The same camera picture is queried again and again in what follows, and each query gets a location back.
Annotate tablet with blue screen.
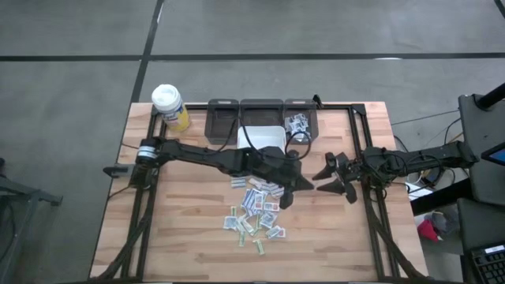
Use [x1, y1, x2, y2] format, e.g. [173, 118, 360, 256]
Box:
[481, 142, 505, 166]

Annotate black keyboard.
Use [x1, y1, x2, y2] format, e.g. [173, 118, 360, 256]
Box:
[469, 244, 505, 284]

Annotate red label large white packet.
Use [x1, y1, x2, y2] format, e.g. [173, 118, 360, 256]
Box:
[266, 226, 288, 240]

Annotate blue stripe bandage packet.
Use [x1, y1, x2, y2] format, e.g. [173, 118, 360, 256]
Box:
[241, 189, 264, 216]

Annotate grey metal stand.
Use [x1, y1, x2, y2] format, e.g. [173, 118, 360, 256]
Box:
[0, 157, 64, 284]

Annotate dark grey lower cart shelf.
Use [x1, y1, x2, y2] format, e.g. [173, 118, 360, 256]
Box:
[457, 199, 505, 253]

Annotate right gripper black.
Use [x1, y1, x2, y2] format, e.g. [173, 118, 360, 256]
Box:
[312, 152, 366, 205]

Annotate grey cloth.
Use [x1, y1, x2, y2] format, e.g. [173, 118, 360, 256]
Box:
[432, 212, 449, 234]

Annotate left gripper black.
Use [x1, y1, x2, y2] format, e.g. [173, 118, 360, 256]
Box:
[248, 145, 316, 210]

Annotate wide grey plastic bin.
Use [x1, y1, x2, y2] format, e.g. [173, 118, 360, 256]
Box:
[239, 98, 286, 129]

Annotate narrow grey plastic bin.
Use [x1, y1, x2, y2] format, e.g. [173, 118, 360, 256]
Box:
[204, 98, 241, 146]

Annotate black three-compartment tray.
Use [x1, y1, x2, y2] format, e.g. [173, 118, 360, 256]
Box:
[283, 98, 320, 146]

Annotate black cart pole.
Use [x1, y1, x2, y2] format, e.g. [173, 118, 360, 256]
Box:
[475, 82, 505, 111]

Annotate yellow Lysol wipes canister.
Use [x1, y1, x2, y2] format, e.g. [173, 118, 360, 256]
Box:
[151, 83, 192, 133]

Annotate red cloth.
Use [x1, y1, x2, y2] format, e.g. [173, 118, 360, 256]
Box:
[417, 219, 441, 242]

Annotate dark grey side cart top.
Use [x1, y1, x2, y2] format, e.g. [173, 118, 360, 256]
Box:
[457, 93, 505, 206]

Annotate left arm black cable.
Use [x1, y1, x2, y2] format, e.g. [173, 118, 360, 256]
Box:
[215, 125, 313, 162]

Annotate black cart leg bar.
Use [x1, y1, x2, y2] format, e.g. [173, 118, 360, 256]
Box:
[410, 179, 473, 216]

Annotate white plastic bin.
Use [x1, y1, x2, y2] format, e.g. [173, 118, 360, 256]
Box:
[237, 125, 288, 153]

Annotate white paper sheet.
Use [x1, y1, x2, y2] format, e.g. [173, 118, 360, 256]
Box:
[406, 183, 433, 202]

